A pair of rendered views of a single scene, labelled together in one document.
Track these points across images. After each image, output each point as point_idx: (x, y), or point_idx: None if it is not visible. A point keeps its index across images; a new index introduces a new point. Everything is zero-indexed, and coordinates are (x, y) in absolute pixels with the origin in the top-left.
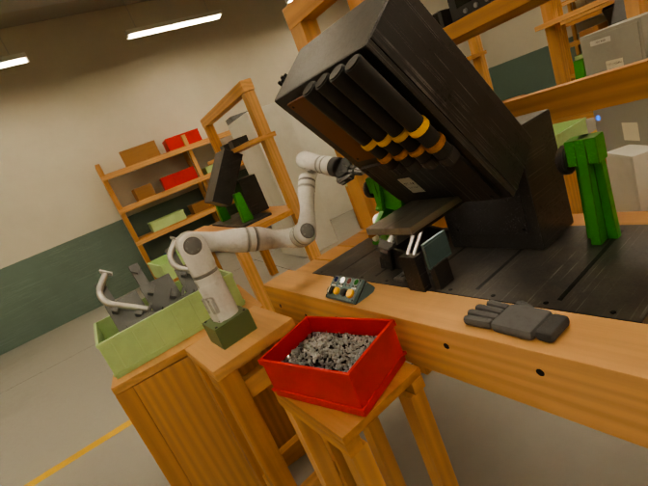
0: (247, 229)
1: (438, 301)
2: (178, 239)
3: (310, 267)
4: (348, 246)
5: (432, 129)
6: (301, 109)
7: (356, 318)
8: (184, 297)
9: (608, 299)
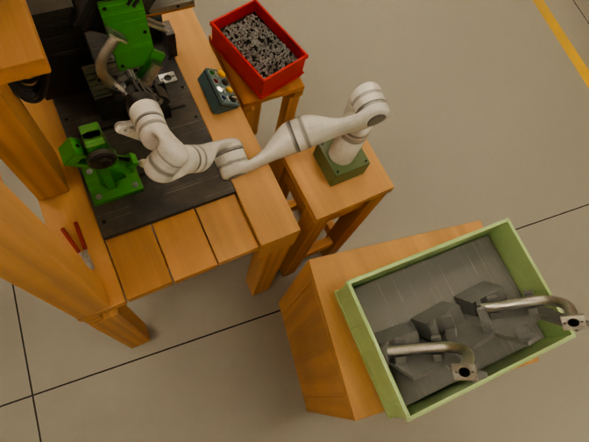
0: (299, 119)
1: (173, 26)
2: (379, 85)
3: (230, 232)
4: (161, 254)
5: None
6: None
7: (230, 42)
8: (414, 257)
9: None
